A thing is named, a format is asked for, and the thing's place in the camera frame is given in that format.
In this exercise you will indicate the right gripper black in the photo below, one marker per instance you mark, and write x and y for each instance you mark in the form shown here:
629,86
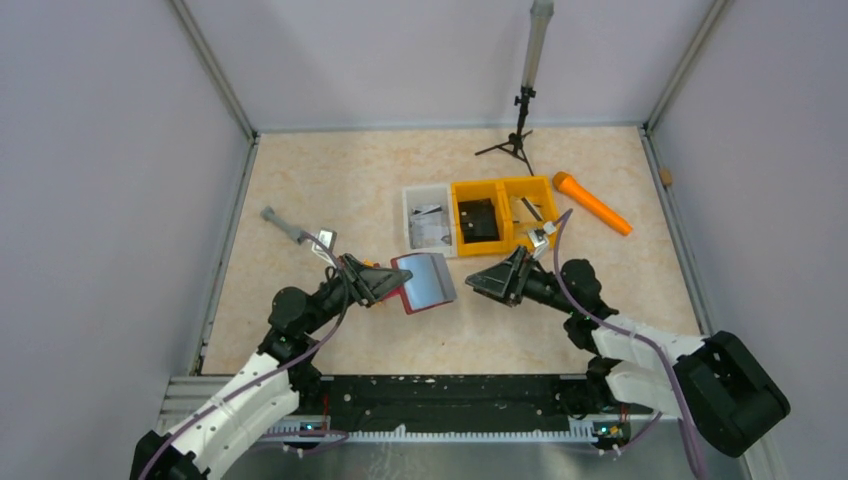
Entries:
506,280

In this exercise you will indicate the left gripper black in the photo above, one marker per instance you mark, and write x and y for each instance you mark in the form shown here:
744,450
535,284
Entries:
372,282

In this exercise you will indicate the red leather card holder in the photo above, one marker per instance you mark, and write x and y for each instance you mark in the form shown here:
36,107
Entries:
431,284

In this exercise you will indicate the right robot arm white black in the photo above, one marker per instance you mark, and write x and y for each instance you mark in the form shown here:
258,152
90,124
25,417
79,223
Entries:
713,383

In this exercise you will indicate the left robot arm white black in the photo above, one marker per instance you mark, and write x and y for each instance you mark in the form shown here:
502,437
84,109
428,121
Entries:
269,387

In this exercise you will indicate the yellow bin with black part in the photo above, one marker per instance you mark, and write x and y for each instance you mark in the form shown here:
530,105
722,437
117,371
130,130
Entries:
475,190

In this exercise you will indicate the black part in bin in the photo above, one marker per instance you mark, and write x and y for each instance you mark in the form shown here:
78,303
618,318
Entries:
477,220

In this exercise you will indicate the small packets in clear bin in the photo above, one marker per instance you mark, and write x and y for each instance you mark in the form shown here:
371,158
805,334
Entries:
429,227

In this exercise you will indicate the yellow bin with clear bag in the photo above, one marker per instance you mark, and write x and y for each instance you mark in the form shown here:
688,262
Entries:
529,203

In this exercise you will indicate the clear plastic bin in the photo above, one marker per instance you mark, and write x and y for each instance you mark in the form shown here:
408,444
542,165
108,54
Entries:
440,194

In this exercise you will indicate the orange toy microphone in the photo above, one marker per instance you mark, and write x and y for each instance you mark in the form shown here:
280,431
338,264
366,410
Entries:
567,184

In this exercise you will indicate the grey dumbbell shaped part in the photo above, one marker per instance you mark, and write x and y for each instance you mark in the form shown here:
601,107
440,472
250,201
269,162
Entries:
293,232

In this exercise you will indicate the black tripod with grey pole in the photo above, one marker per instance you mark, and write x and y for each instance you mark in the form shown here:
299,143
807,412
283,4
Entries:
541,13

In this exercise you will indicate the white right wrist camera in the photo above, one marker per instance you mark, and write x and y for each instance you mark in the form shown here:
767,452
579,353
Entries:
540,238

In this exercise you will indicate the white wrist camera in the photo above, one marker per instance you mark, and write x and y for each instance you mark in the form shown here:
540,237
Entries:
540,238
326,239

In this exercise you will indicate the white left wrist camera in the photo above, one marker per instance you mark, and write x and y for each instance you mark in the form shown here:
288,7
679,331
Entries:
326,239

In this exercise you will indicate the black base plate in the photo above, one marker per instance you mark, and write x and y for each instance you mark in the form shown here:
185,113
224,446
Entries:
457,403

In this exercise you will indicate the small tan wall knob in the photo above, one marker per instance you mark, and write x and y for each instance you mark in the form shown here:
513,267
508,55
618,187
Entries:
666,177

